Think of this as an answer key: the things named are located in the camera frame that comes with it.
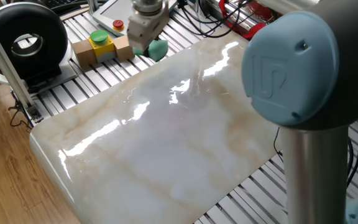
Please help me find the yellow box green button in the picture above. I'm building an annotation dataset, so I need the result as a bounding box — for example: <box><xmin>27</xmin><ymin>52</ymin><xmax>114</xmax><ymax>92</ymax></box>
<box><xmin>87</xmin><ymin>29</ymin><xmax>117</xmax><ymax>63</ymax></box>

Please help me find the black keyboard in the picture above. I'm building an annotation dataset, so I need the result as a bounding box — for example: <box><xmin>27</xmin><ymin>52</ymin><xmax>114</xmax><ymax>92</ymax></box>
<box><xmin>44</xmin><ymin>0</ymin><xmax>78</xmax><ymax>9</ymax></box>

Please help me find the short aluminium post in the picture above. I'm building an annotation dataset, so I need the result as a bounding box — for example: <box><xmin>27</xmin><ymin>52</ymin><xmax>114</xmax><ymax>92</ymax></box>
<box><xmin>86</xmin><ymin>0</ymin><xmax>100</xmax><ymax>15</ymax></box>

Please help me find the red strap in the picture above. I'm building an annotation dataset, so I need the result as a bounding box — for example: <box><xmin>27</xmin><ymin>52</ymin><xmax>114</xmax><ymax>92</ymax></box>
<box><xmin>218</xmin><ymin>0</ymin><xmax>267</xmax><ymax>40</ymax></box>

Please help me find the black ring device white base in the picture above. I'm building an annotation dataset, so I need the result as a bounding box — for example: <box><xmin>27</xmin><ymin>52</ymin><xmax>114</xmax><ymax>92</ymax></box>
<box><xmin>0</xmin><ymin>2</ymin><xmax>79</xmax><ymax>95</ymax></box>

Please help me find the aluminium frame post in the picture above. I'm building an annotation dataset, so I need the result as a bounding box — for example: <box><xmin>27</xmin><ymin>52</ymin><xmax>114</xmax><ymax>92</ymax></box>
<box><xmin>0</xmin><ymin>10</ymin><xmax>44</xmax><ymax>123</ymax></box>

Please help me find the white teach pendant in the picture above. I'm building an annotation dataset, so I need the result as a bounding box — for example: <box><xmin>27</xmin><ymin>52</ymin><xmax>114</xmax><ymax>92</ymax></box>
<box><xmin>91</xmin><ymin>0</ymin><xmax>134</xmax><ymax>37</ymax></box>

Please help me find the black gripper cable bundle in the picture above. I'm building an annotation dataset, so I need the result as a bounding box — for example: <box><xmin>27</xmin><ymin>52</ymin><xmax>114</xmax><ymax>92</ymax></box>
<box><xmin>177</xmin><ymin>0</ymin><xmax>249</xmax><ymax>39</ymax></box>

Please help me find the wooden block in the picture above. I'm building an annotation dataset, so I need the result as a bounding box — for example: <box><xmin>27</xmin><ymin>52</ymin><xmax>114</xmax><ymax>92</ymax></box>
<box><xmin>112</xmin><ymin>34</ymin><xmax>136</xmax><ymax>62</ymax></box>
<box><xmin>71</xmin><ymin>39</ymin><xmax>98</xmax><ymax>68</ymax></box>

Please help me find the marble pattern board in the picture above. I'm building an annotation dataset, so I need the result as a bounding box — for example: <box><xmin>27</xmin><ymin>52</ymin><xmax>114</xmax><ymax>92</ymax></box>
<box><xmin>29</xmin><ymin>30</ymin><xmax>284</xmax><ymax>224</ymax></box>

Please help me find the red round container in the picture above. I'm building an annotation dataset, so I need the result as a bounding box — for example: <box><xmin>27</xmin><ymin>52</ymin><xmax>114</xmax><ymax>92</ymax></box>
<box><xmin>247</xmin><ymin>1</ymin><xmax>273</xmax><ymax>20</ymax></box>

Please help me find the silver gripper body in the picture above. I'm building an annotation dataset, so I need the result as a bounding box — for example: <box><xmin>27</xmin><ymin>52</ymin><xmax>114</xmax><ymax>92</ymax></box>
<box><xmin>126</xmin><ymin>11</ymin><xmax>171</xmax><ymax>53</ymax></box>

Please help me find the green sponge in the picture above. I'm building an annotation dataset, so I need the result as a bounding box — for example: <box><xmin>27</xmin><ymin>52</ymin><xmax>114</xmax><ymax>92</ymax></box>
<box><xmin>132</xmin><ymin>39</ymin><xmax>170</xmax><ymax>62</ymax></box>

